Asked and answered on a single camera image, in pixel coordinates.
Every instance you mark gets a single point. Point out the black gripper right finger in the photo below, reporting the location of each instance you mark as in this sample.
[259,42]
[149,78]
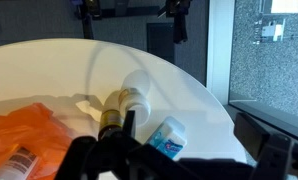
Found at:
[272,153]

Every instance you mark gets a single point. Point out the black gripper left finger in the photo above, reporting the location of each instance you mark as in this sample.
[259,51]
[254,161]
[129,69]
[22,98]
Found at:
[102,156]

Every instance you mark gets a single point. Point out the white pill bottle white cap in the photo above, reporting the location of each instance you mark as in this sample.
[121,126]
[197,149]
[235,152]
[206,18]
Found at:
[135,96]

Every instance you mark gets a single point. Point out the orange plastic bag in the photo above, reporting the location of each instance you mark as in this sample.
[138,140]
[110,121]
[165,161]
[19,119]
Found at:
[32,133]

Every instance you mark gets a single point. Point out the white labelled bottle in bag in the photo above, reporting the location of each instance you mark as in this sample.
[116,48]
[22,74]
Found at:
[15,163]

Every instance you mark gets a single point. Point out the blue white dental floss box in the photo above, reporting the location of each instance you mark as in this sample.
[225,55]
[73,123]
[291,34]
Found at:
[167,140]

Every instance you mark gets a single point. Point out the grey rooftop equipment unit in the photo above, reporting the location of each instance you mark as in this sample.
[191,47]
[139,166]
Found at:
[271,30]

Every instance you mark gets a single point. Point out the black tripod stand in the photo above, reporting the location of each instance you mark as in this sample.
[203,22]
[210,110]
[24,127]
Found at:
[87,15]
[179,20]

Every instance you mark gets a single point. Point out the white window frame post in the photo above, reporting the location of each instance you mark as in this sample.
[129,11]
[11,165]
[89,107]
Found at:
[219,50]

